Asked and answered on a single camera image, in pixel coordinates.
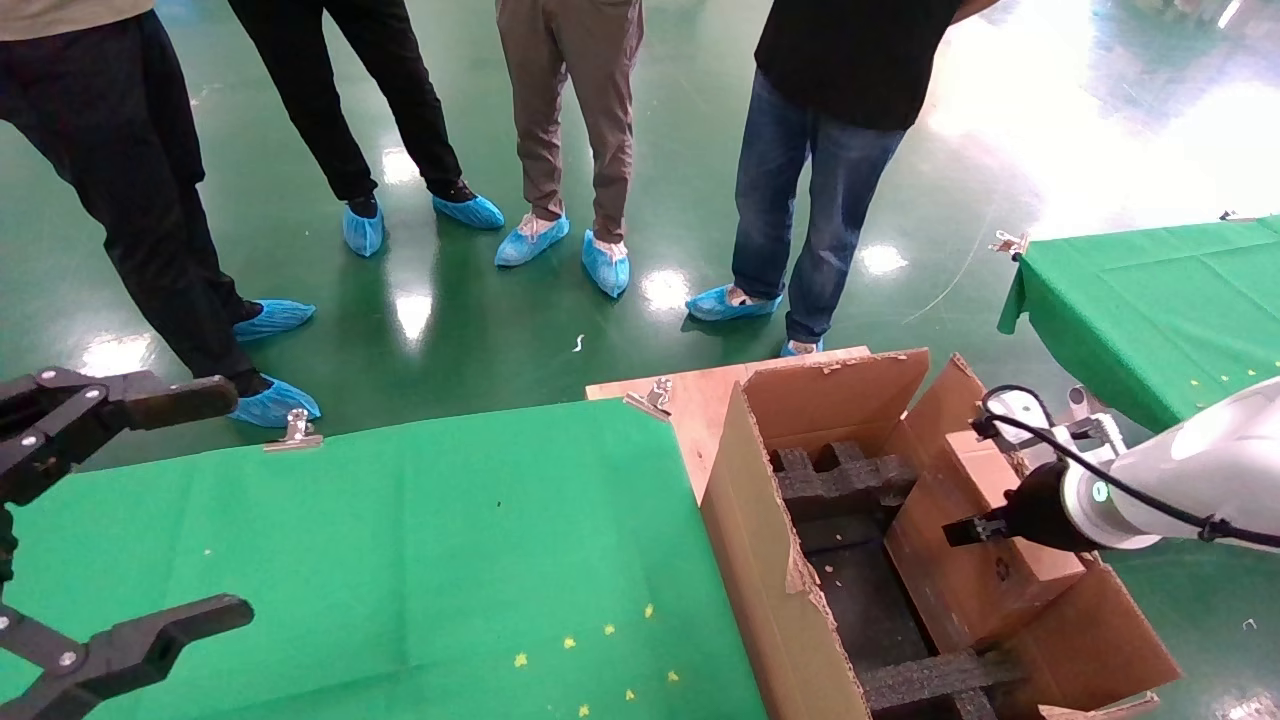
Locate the small brown cardboard box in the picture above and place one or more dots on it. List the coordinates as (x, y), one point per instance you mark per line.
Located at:
(960, 590)

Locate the large green table cloth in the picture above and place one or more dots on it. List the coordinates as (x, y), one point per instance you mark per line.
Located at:
(380, 540)

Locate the grey metal camera bracket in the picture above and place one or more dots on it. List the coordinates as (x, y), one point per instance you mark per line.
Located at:
(1095, 425)

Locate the person in slim black trousers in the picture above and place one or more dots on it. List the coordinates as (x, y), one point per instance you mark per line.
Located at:
(330, 100)

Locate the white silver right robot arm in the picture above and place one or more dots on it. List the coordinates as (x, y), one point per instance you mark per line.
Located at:
(1200, 460)

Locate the small green table cloth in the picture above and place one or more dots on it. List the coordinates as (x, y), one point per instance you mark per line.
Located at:
(1150, 310)

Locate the person in blue jeans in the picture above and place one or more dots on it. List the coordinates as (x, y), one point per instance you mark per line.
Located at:
(830, 150)

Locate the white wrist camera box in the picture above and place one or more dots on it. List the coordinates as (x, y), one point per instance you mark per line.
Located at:
(1020, 410)

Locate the large open cardboard carton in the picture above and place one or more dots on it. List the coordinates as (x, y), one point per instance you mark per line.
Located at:
(760, 560)

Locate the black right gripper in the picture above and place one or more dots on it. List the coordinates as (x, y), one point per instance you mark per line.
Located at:
(1035, 505)

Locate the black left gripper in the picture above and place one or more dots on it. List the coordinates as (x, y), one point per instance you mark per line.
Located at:
(6, 550)

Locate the person with tan shirt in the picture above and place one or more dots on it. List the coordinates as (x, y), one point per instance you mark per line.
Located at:
(120, 170)

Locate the person in brown trousers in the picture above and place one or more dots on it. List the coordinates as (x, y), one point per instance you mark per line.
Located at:
(565, 90)

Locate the blue shoe cover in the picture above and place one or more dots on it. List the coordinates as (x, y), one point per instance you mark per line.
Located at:
(730, 303)
(470, 212)
(530, 243)
(606, 265)
(800, 347)
(363, 232)
(275, 317)
(275, 402)

